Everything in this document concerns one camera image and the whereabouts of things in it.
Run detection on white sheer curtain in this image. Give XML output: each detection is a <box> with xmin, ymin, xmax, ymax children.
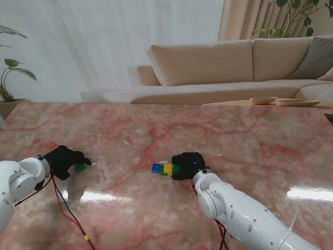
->
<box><xmin>0</xmin><ymin>0</ymin><xmax>224</xmax><ymax>104</ymax></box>

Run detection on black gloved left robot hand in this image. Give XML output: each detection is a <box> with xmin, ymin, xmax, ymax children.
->
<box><xmin>43</xmin><ymin>145</ymin><xmax>92</xmax><ymax>181</ymax></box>

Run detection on grey plant pot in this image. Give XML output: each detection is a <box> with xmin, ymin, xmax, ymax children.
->
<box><xmin>0</xmin><ymin>98</ymin><xmax>32</xmax><ymax>120</ymax></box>

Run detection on wooden bowl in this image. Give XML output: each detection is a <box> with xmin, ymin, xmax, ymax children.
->
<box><xmin>249</xmin><ymin>96</ymin><xmax>278</xmax><ymax>105</ymax></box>

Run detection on tall leafy plant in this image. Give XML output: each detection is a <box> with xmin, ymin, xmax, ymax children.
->
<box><xmin>251</xmin><ymin>0</ymin><xmax>333</xmax><ymax>40</ymax></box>

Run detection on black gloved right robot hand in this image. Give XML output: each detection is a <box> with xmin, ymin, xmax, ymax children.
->
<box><xmin>171</xmin><ymin>152</ymin><xmax>210</xmax><ymax>182</ymax></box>

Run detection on arm red black cables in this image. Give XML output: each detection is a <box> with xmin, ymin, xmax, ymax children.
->
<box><xmin>14</xmin><ymin>169</ymin><xmax>96</xmax><ymax>250</ymax></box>
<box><xmin>213</xmin><ymin>218</ymin><xmax>235</xmax><ymax>250</ymax></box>

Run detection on light wooden coffee table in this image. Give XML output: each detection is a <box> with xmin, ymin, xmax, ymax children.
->
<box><xmin>201</xmin><ymin>99</ymin><xmax>333</xmax><ymax>115</ymax></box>

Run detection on beige sofa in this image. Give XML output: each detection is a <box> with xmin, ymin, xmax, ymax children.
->
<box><xmin>79</xmin><ymin>34</ymin><xmax>333</xmax><ymax>106</ymax></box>

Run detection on left arm red black cables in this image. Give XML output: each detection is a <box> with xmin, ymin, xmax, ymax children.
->
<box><xmin>14</xmin><ymin>169</ymin><xmax>96</xmax><ymax>250</ymax></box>

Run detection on beige curtain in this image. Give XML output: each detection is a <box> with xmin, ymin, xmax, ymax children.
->
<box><xmin>217</xmin><ymin>0</ymin><xmax>333</xmax><ymax>42</ymax></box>

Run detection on flat wooden plate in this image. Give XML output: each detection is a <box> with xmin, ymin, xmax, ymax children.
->
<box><xmin>275</xmin><ymin>99</ymin><xmax>321</xmax><ymax>107</ymax></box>

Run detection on cream cushion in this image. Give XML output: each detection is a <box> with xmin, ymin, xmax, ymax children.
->
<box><xmin>316</xmin><ymin>66</ymin><xmax>333</xmax><ymax>81</ymax></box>

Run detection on green potted plant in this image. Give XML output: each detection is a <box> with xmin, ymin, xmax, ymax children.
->
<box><xmin>0</xmin><ymin>24</ymin><xmax>37</xmax><ymax>103</ymax></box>

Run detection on grey cushion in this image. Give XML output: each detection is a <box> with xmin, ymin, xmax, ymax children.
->
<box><xmin>287</xmin><ymin>36</ymin><xmax>333</xmax><ymax>80</ymax></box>

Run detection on right arm red black cables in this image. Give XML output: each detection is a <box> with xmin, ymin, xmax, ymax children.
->
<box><xmin>213</xmin><ymin>218</ymin><xmax>235</xmax><ymax>250</ymax></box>

